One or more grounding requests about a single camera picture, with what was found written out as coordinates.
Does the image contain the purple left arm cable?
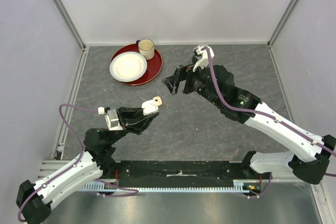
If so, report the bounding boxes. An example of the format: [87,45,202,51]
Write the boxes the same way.
[17,103,100,221]

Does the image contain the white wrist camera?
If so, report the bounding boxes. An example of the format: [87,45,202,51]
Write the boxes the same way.
[98,107,123,131]
[193,45,215,72]

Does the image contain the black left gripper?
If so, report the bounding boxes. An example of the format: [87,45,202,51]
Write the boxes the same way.
[107,105,160,146]

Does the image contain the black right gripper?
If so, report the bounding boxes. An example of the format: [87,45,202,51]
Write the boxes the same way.
[162,59,222,107]

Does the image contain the white paper plate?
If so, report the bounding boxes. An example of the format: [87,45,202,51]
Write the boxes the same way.
[109,51,147,82]

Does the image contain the slotted grey cable duct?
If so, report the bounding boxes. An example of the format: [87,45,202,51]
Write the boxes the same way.
[78,181,262,194]

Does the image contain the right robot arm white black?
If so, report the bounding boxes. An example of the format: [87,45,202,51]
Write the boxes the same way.
[162,65,335,185]

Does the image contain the beige earbud charging case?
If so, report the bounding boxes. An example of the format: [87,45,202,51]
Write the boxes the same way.
[153,96,163,106]

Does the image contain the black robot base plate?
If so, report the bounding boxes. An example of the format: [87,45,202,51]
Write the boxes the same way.
[99,150,274,190]

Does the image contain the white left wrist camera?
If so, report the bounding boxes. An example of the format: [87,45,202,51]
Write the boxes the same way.
[98,107,123,131]

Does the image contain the round red tray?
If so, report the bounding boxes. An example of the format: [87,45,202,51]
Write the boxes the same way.
[110,44,163,86]

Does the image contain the cream ceramic mug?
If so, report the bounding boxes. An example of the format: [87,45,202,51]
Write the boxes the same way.
[136,39,155,60]

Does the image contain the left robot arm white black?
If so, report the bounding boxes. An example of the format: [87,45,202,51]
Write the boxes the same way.
[16,100,159,223]

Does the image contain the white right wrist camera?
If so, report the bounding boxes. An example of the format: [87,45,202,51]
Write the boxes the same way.
[193,45,215,72]

